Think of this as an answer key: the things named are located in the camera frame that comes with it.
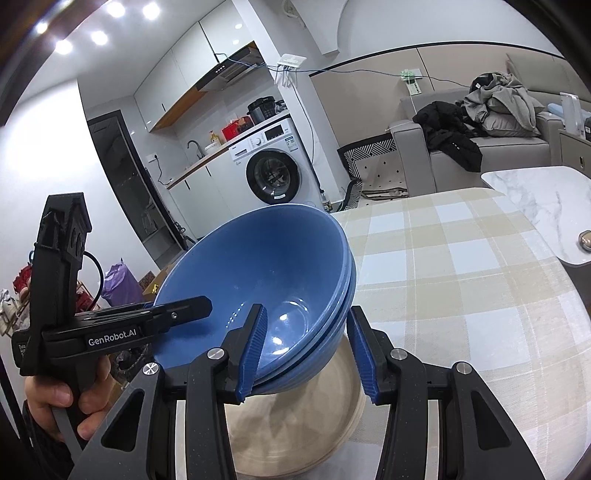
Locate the cardboard box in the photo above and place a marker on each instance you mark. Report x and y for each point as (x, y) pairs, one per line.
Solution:
(154, 284)

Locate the yellow bottle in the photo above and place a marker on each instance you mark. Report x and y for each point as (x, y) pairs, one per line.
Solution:
(213, 138)

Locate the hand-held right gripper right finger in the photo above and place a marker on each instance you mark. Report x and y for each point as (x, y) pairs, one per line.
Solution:
(362, 355)

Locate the white pot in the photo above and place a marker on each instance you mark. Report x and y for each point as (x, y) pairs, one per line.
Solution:
(211, 147)

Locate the checked beige tablecloth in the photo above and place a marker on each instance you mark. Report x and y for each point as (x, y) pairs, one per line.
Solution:
(461, 277)

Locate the black jacket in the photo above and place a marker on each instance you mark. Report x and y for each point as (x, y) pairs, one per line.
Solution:
(448, 134)

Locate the light blue pillow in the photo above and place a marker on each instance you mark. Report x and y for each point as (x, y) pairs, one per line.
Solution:
(555, 110)

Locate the black rice cooker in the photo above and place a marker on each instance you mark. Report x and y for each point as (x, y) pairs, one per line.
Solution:
(262, 110)

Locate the black framed glass door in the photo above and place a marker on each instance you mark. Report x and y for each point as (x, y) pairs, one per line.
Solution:
(124, 194)

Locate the white network box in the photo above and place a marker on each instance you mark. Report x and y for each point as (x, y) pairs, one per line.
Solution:
(292, 60)

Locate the white upright appliance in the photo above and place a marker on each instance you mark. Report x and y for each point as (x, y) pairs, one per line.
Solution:
(569, 113)

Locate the beige padded headboard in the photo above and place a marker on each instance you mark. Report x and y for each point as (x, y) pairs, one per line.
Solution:
(554, 69)

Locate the white washing machine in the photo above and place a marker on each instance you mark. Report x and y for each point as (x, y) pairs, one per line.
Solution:
(277, 170)

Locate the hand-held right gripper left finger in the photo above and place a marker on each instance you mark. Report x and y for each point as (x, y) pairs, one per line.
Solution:
(256, 350)

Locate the kitchen faucet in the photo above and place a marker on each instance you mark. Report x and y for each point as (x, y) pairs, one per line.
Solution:
(196, 147)

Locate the white kitchen counter cabinet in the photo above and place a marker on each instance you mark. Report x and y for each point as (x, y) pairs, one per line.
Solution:
(207, 194)

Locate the red box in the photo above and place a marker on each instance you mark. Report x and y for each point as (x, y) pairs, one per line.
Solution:
(238, 129)

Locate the person's left forearm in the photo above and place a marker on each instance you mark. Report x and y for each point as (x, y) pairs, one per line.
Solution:
(41, 457)

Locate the white wall cabinets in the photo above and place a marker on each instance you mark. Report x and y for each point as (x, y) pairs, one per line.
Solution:
(175, 78)

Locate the purple bag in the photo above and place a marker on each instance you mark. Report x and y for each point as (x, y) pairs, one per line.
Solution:
(120, 286)

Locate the grey sofa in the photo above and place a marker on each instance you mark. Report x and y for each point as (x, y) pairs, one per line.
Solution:
(415, 152)

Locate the small clear bottle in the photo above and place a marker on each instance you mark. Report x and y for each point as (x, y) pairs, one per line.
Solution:
(324, 198)

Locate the range hood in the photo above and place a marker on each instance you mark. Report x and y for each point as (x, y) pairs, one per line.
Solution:
(231, 69)

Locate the person's left hand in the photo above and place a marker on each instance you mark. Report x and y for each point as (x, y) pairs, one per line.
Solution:
(46, 397)

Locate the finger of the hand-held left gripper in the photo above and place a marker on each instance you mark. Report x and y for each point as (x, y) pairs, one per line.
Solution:
(184, 311)
(134, 308)

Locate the marble coffee table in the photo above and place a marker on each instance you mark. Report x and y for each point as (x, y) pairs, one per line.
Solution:
(540, 203)

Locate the ceiling spotlight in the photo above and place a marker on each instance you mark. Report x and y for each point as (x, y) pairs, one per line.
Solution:
(151, 10)
(99, 38)
(41, 27)
(113, 7)
(63, 46)

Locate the grey cabinet with gold knob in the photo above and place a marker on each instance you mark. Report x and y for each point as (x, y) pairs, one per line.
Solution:
(575, 152)

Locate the beige earbuds case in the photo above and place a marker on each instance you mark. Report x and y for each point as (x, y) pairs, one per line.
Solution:
(585, 241)

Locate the grey cushion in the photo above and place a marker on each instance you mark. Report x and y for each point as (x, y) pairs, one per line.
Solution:
(508, 125)

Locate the blue bowl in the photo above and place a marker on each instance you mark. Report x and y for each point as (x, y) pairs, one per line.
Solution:
(349, 286)
(258, 263)
(318, 371)

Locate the cream plate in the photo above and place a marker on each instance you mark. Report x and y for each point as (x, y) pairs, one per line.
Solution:
(295, 424)
(339, 441)
(318, 464)

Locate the grey clothes pile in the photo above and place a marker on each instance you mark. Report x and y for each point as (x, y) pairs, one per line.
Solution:
(503, 92)

